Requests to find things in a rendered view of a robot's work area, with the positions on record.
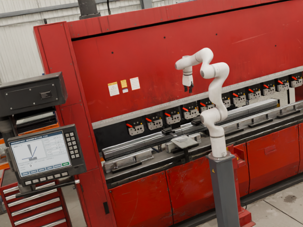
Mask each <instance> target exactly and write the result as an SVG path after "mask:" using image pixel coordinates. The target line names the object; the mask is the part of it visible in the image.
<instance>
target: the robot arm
mask: <svg viewBox="0 0 303 227"><path fill-rule="evenodd" d="M212 59H213V52H212V51H211V50H210V49H209V48H204V49H202V50H200V51H198V52H197V53H195V54H194V55H191V56H189V55H187V56H183V57H182V59H180V60H178V61H177V62H176V63H175V68H176V69H177V70H183V82H182V84H183V86H184V92H187V91H188V87H189V93H192V88H193V87H194V85H193V77H192V73H193V72H192V66H194V65H197V64H199V63H201V62H202V66H201V69H200V74H201V76H202V77H203V78H204V79H210V78H214V77H215V78H214V80H213V81H212V82H211V84H210V85H209V88H208V94H209V99H210V101H211V102H212V103H214V104H215V105H216V107H215V108H212V109H208V110H205V111H203V112H202V113H201V115H200V120H201V122H202V123H203V124H204V125H205V126H206V127H207V128H208V130H209V133H210V140H211V149H212V152H211V153H210V154H209V155H208V157H209V159H211V160H216V161H220V160H225V159H228V158H230V157H231V153H230V152H229V151H227V150H226V144H225V133H224V129H223V127H221V126H215V125H214V123H216V122H219V121H222V120H224V119H226V118H227V116H228V111H227V109H226V107H225V105H224V104H223V101H222V98H221V89H222V85H223V83H224V81H225V80H226V78H227V77H228V74H229V71H230V70H229V66H228V65H227V64H226V63H223V62H222V63H216V64H211V65H209V63H210V62H211V61H212ZM187 86H188V87H187Z"/></svg>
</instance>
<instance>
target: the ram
mask: <svg viewBox="0 0 303 227"><path fill-rule="evenodd" d="M72 45H73V50H74V53H75V57H76V61H77V65H78V70H79V74H80V78H81V82H82V86H83V90H84V94H85V98H86V102H87V107H88V111H89V115H90V119H91V122H92V123H94V122H98V121H101V120H105V119H109V118H113V117H116V116H120V115H123V114H128V113H131V112H135V111H138V110H142V109H146V108H150V107H153V106H156V105H160V104H164V103H168V102H171V101H175V100H179V99H182V98H186V97H190V96H193V95H197V94H201V93H204V92H208V88H209V85H210V84H211V82H212V81H213V80H214V78H215V77H214V78H210V79H204V78H203V77H202V76H201V74H200V69H201V66H202V62H201V63H199V64H197V65H194V66H192V72H193V73H192V77H193V85H194V87H193V88H192V93H189V87H188V86H187V87H188V91H187V92H184V86H183V84H182V82H183V70H177V69H176V68H175V63H176V62H177V61H178V60H180V59H182V57H183V56H187V55H189V56H191V55H194V54H195V53H197V52H198V51H200V50H202V49H204V48H209V49H210V50H211V51H212V52H213V59H212V61H211V62H210V63H209V65H211V64H216V63H222V62H223V63H226V64H227V65H228V66H229V70H230V71H229V74H228V77H227V78H226V80H225V81H224V83H223V85H222V88H223V87H226V86H230V85H234V84H237V83H241V82H245V81H249V80H252V79H255V78H259V77H263V76H267V75H270V74H274V73H278V72H282V71H285V70H289V69H292V68H296V67H300V66H303V0H290V1H285V2H280V3H275V4H270V5H263V6H258V7H253V8H248V9H242V10H236V11H232V12H227V13H221V14H215V15H210V16H205V17H200V18H193V19H189V20H183V21H178V22H174V23H167V24H162V25H157V26H152V27H146V28H140V29H135V30H131V31H125V32H119V33H114V34H109V35H104V36H97V37H92V38H87V39H82V40H77V41H72ZM301 71H303V68H302V69H299V70H295V71H292V72H289V73H284V74H281V75H277V76H274V77H270V78H266V79H263V80H259V81H256V82H251V83H248V84H245V85H241V86H237V87H233V88H230V89H227V90H223V91H221V93H226V92H229V91H233V90H237V89H240V88H243V87H247V86H251V85H254V84H258V83H261V82H265V81H269V80H272V79H276V78H279V77H283V76H287V75H290V74H293V73H298V72H301ZM134 77H138V79H139V84H140V89H136V90H133V91H132V88H131V84H130V79H131V78H134ZM122 80H126V83H127V87H124V88H122V85H121V81H122ZM114 82H117V85H118V90H119V94H117V95H113V96H110V91H109V87H108V84H110V83H114ZM126 88H127V89H128V92H125V93H123V89H126ZM207 97H209V95H204V96H201V97H198V98H194V99H190V100H186V101H183V102H179V103H176V104H172V105H168V106H165V107H161V108H158V109H154V110H150V111H146V112H143V113H139V114H136V115H132V116H129V117H125V118H121V119H117V120H114V121H111V122H107V123H103V124H99V125H96V126H93V129H96V128H100V127H104V126H107V125H111V124H114V123H118V122H122V121H125V120H129V119H132V118H136V117H140V116H143V115H146V114H151V113H154V112H157V111H161V110H165V109H168V108H172V107H175V106H179V105H182V104H186V103H190V102H193V101H197V100H201V99H204V98H207Z"/></svg>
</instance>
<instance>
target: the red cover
mask: <svg viewBox="0 0 303 227"><path fill-rule="evenodd" d="M274 1H279V0H195V1H189V2H183V3H178V4H172V5H165V6H159V7H154V8H148V9H141V10H135V11H130V12H124V13H119V14H111V15H106V16H100V17H94V18H87V19H81V20H76V21H71V22H67V25H68V28H69V33H70V37H71V39H74V38H79V37H84V36H91V35H95V34H101V33H106V32H112V31H117V30H123V29H128V28H133V27H139V26H145V25H149V24H155V23H161V22H166V21H171V20H177V19H182V18H188V17H193V16H198V15H203V14H210V13H215V12H220V11H225V10H230V9H237V8H242V7H247V6H252V5H259V4H264V3H269V2H274Z"/></svg>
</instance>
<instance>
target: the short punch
mask: <svg viewBox="0 0 303 227"><path fill-rule="evenodd" d="M170 126H171V130H172V131H176V130H179V129H180V128H181V126H180V122H177V123H173V124H171V125H170Z"/></svg>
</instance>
